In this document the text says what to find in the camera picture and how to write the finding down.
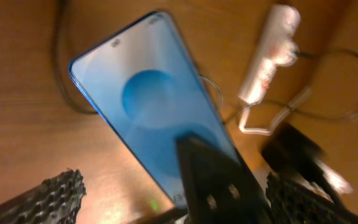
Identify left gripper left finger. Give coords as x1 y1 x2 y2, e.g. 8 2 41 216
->
0 169 86 224

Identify white power strip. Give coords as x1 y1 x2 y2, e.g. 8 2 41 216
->
238 4 301 105

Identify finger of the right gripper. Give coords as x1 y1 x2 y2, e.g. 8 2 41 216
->
175 133 273 224

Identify white power strip cord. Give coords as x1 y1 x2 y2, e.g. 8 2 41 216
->
237 85 313 137

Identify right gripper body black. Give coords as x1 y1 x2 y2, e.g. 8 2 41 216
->
261 123 325 184

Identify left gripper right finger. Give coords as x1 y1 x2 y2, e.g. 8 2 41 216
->
265 173 358 224

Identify black USB charging cable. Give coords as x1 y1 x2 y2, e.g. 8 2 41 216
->
53 0 358 125

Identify blue Galaxy smartphone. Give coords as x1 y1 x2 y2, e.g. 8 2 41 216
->
68 11 237 207

